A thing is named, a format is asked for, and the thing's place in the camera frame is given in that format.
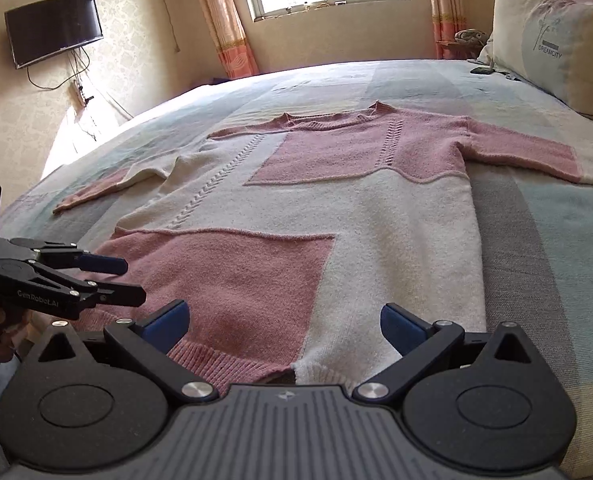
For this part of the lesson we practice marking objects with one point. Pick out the operator left hand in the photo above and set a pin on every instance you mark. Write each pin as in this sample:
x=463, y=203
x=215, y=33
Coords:
x=11, y=334

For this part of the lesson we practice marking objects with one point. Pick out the small dark object on bed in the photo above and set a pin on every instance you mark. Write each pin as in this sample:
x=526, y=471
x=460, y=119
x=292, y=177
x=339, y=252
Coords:
x=482, y=70

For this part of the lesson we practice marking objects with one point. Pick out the wooden nightstand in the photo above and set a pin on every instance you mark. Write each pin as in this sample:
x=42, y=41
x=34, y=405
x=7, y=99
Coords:
x=454, y=50

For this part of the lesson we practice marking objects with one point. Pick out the pink and white knit sweater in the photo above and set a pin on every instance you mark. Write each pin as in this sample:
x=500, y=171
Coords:
x=287, y=238

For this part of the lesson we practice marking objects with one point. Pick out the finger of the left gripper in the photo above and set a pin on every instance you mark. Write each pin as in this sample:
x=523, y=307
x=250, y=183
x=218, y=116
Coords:
x=58, y=255
x=29, y=284

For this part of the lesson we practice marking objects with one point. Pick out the white wall power strip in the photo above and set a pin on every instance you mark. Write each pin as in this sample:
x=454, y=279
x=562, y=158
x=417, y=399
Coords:
x=81, y=93

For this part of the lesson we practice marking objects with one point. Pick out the patchwork pastel bed sheet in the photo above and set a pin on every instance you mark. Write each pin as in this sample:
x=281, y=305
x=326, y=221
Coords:
x=536, y=230

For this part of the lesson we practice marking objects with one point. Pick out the orange curtain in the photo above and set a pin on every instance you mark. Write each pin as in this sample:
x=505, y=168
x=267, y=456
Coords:
x=448, y=17
x=229, y=38

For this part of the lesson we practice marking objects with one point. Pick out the left orange curtain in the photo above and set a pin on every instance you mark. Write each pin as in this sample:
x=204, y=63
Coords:
x=229, y=38

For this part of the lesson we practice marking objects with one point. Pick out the wall mounted black television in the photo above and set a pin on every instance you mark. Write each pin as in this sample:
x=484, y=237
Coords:
x=46, y=28

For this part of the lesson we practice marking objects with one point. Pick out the right orange curtain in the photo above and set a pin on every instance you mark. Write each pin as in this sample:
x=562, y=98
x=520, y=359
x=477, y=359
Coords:
x=448, y=17

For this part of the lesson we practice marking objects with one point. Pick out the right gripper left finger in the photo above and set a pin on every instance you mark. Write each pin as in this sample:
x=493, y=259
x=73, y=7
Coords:
x=94, y=400

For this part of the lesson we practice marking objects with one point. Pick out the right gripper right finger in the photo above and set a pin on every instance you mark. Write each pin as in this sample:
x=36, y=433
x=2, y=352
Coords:
x=472, y=400

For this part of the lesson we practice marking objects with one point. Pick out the near patchwork pillow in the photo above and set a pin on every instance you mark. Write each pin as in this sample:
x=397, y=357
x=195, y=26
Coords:
x=548, y=43

